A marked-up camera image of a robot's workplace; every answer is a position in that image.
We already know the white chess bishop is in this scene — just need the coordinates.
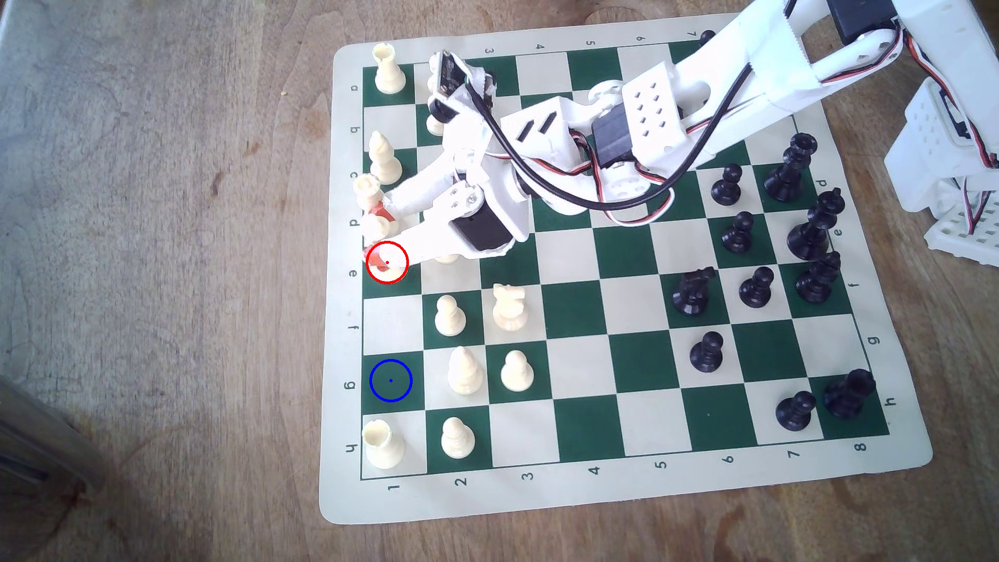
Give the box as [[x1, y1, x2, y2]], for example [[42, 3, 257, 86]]
[[447, 346, 485, 396], [367, 130, 404, 186]]

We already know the white chess rook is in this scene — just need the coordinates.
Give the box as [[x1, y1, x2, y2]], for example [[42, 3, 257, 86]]
[[373, 43, 407, 96], [362, 419, 407, 470]]

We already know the black gripper camera module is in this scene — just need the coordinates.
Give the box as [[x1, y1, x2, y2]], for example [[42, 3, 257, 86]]
[[428, 49, 498, 106]]

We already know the green and cream chess mat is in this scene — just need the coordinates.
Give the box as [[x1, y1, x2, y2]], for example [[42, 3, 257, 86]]
[[318, 11, 933, 526]]

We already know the black chess rook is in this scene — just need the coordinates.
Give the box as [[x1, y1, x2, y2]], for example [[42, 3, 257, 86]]
[[823, 368, 877, 420]]

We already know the black chess bishop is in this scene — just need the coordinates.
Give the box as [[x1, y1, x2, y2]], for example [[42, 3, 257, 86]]
[[795, 250, 842, 304]]

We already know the black chess knight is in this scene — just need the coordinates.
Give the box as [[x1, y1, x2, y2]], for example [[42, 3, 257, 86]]
[[672, 266, 718, 316]]

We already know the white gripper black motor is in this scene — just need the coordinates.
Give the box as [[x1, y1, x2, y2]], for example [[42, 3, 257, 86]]
[[365, 94, 535, 270]]

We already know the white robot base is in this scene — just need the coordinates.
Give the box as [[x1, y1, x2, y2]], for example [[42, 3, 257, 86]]
[[884, 76, 999, 268]]

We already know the black chess king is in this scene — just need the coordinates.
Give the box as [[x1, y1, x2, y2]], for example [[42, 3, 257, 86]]
[[787, 187, 846, 262]]

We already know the red white black servo wire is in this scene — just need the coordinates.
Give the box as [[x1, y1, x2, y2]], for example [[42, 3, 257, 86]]
[[808, 27, 999, 235], [511, 117, 750, 227]]

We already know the black chess queen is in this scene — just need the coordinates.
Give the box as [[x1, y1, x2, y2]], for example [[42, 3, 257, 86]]
[[763, 133, 819, 203]]

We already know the silver metal pot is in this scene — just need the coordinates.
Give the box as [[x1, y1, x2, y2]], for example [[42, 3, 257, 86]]
[[0, 373, 106, 501]]

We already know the white chess knight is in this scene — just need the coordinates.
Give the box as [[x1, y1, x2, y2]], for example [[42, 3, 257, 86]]
[[492, 283, 529, 332]]

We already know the black camera cable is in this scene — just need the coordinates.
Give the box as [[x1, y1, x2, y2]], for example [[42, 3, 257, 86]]
[[460, 0, 797, 213]]

